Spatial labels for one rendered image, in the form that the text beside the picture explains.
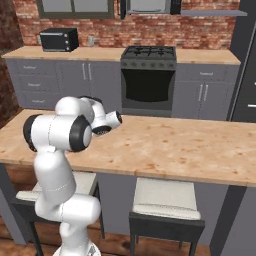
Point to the black oven with hob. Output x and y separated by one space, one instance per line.
148 85

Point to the grey wall shelf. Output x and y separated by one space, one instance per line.
213 13

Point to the grey cupboard run with drawers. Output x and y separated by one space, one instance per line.
66 83

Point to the dark stool with white cushion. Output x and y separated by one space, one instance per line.
163 197
85 183

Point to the grey and black microwave oven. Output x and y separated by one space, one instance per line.
148 6

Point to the wooden dining table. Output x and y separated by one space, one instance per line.
166 146

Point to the black toaster oven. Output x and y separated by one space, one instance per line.
58 40

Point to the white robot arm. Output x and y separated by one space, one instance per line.
53 173

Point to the dark grey fridge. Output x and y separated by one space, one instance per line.
245 66

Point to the grey wall socket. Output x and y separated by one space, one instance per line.
91 40

